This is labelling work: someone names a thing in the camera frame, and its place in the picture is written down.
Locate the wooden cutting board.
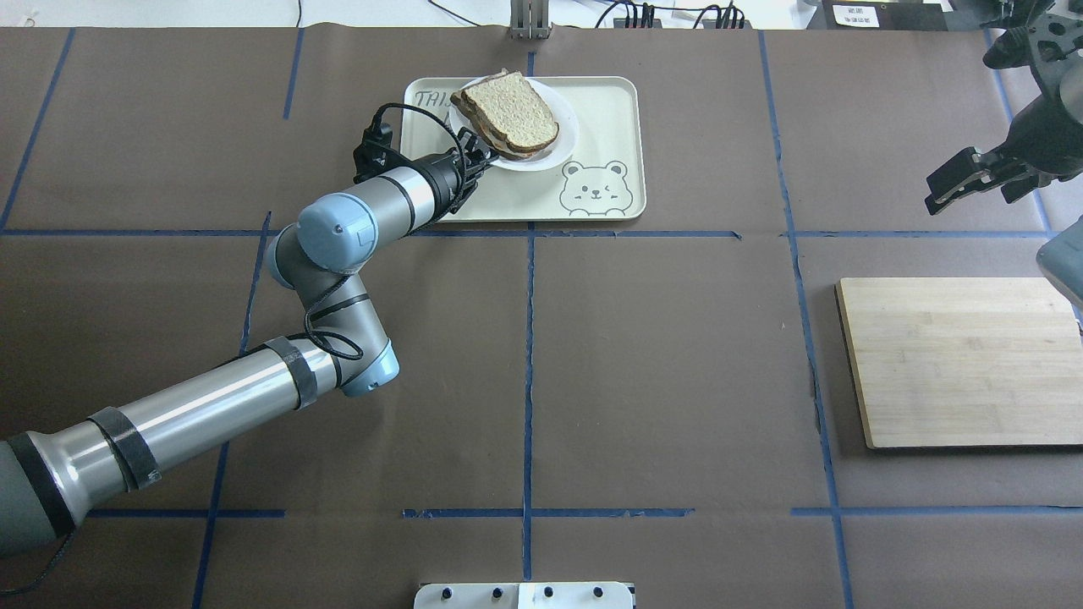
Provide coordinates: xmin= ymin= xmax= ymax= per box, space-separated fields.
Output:
xmin=835 ymin=277 xmax=1082 ymax=448

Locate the bread slice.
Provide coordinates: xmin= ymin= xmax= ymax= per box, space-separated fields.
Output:
xmin=458 ymin=70 xmax=560 ymax=150
xmin=451 ymin=91 xmax=547 ymax=161

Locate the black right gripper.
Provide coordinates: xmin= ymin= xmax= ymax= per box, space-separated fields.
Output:
xmin=924 ymin=8 xmax=1082 ymax=216

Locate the aluminium frame post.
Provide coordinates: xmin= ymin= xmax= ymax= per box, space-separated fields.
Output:
xmin=509 ymin=0 xmax=552 ymax=40

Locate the cream bear tray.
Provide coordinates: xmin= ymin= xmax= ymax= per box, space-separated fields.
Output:
xmin=445 ymin=76 xmax=645 ymax=223

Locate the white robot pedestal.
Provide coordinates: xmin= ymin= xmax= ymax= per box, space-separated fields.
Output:
xmin=413 ymin=581 xmax=637 ymax=608

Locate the bread slice on plate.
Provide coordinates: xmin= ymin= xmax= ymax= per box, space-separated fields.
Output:
xmin=451 ymin=91 xmax=547 ymax=161

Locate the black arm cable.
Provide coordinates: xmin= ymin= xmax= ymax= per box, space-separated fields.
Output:
xmin=300 ymin=102 xmax=470 ymax=360

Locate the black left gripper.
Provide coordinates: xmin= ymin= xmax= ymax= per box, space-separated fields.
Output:
xmin=428 ymin=140 xmax=499 ymax=217

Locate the black rectangular box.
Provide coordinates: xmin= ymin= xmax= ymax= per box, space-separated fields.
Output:
xmin=805 ymin=1 xmax=948 ymax=31

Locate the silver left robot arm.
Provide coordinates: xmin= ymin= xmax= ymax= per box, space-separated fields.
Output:
xmin=3 ymin=131 xmax=497 ymax=557

